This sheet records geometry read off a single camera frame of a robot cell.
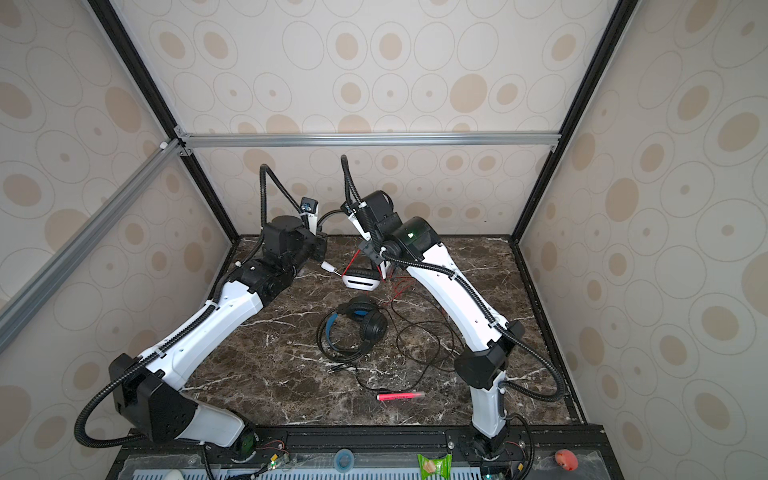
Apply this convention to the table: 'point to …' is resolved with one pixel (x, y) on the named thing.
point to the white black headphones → (359, 278)
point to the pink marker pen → (396, 396)
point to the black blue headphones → (373, 321)
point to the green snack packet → (436, 469)
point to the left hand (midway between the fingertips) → (325, 221)
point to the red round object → (567, 459)
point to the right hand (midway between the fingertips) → (382, 232)
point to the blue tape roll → (344, 460)
